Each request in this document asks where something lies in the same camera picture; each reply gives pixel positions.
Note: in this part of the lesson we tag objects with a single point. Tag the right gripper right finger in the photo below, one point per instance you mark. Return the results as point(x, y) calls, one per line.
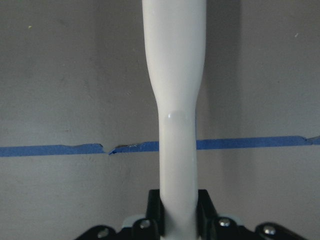
point(212, 226)

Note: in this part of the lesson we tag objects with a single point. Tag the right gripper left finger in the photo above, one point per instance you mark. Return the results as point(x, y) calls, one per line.
point(150, 227)

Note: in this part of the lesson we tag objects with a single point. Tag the beige hand brush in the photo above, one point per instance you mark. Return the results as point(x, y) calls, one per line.
point(175, 46)

